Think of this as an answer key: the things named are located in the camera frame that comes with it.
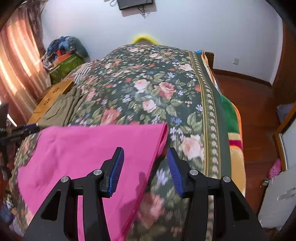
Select yellow foam bed rail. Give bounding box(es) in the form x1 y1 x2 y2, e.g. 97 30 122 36
132 35 159 45

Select small black wall monitor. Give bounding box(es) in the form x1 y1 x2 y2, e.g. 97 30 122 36
117 0 153 11

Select olive green folded pants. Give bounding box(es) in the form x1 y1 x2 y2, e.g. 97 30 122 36
38 87 87 127

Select pile of clothes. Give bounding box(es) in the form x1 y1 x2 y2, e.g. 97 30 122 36
41 36 89 68

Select wooden lap tray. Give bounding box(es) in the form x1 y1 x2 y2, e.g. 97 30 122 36
27 79 74 125

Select wall power socket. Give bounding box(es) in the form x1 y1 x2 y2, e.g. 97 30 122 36
233 58 239 65

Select pink pants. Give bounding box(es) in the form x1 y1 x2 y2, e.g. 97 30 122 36
17 123 168 240

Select striped curtain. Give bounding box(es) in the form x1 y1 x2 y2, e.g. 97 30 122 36
1 1 51 125

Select floral bedspread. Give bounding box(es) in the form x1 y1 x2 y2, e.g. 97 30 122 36
9 43 231 240

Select green storage bag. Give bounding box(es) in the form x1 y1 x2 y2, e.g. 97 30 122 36
49 54 85 84

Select green yellow blanket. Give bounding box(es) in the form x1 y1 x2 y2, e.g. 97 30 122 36
201 49 247 195

